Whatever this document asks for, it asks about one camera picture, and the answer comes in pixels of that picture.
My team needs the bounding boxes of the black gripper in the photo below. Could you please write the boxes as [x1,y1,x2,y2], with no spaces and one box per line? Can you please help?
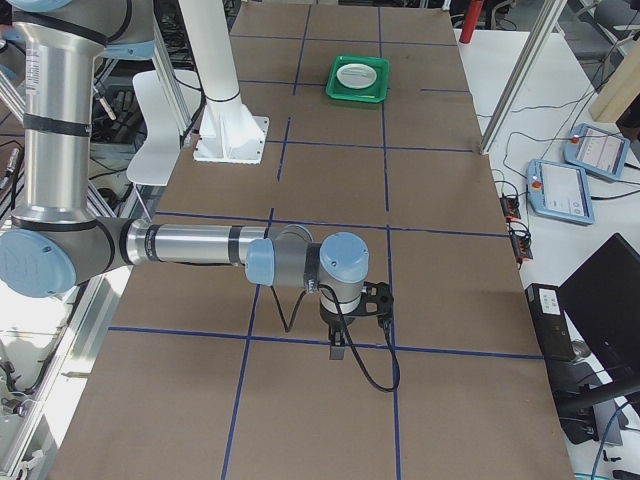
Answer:
[320,305,357,360]

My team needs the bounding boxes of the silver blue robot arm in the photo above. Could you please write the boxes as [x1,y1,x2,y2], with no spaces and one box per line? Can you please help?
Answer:
[1,1,372,358]

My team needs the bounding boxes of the orange black power strip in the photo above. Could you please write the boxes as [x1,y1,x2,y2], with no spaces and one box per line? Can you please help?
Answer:
[499,195,521,221]

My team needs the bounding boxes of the black desktop box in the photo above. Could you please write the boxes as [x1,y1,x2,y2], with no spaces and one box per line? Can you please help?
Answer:
[525,283,591,363]

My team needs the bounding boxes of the white chair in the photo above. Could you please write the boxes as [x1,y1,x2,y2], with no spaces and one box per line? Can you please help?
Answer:
[127,70,182,186]

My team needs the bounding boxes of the green plastic tray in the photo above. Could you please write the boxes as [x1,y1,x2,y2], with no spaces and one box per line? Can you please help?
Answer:
[325,55,390,104]

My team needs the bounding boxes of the near blue teach pendant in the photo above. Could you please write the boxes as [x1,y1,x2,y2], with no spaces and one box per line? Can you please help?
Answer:
[527,159,595,225]

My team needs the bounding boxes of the blue teach pendant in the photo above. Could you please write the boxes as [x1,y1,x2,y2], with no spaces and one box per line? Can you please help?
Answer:
[563,123,630,182]
[527,159,595,225]

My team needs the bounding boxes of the white round plate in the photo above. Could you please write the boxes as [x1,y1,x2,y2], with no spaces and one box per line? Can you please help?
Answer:
[336,63,378,90]

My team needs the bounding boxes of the black monitor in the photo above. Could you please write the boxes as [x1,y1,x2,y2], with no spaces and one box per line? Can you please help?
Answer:
[557,233,639,414]

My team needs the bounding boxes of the far blue teach pendant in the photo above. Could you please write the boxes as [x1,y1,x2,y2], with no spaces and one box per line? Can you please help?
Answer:
[563,123,630,182]

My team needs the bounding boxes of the red cylinder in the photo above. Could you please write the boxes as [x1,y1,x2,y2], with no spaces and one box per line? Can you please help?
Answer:
[459,0,484,44]

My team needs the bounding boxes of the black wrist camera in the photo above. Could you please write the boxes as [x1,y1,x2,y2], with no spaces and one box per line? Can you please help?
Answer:
[359,281,394,321]

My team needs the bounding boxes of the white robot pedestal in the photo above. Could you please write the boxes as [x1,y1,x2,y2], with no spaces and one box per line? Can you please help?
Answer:
[179,0,269,164]

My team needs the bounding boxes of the aluminium frame post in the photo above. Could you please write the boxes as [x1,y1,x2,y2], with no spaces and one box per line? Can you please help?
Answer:
[479,0,567,154]

